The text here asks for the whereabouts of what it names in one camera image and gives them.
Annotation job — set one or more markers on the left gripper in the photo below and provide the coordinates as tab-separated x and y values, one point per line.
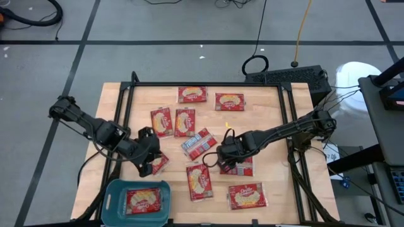
142	151

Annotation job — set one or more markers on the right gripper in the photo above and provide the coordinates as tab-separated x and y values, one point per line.
233	148

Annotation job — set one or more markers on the red popcorn bag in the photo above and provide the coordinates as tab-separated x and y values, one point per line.
143	200
244	170
161	122
247	196
161	164
229	101
199	182
199	143
192	94
184	122

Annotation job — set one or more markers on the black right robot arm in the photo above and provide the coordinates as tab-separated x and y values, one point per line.
284	129

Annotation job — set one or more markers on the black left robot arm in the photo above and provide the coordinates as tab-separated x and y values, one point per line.
94	127

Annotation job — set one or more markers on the teal plastic basket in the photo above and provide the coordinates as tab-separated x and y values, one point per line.
115	201

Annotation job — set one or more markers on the black computer case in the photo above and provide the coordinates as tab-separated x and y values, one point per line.
284	79

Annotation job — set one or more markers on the white paper sheet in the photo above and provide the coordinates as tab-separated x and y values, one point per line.
331	154

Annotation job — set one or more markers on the small blue object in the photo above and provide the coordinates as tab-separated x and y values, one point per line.
345	182

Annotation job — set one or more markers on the black desk leg bar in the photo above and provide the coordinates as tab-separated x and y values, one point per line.
356	157

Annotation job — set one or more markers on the white round stool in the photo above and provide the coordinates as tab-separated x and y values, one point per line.
350	82

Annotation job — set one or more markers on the grey desk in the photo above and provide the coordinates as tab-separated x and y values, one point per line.
385	132

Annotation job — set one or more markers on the black keyboard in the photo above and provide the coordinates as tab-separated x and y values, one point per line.
398	186

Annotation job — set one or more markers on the black device with screen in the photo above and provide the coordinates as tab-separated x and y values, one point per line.
393	99

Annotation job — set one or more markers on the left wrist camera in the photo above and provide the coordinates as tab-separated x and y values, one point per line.
147	134

